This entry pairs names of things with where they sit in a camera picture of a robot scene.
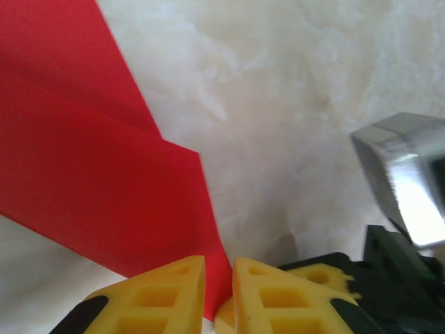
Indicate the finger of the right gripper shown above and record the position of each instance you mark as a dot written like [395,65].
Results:
[333,275]

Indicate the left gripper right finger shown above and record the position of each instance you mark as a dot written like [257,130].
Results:
[250,288]

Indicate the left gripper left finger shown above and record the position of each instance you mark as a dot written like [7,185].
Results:
[187,288]

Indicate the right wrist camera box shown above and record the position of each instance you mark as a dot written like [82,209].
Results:
[393,156]

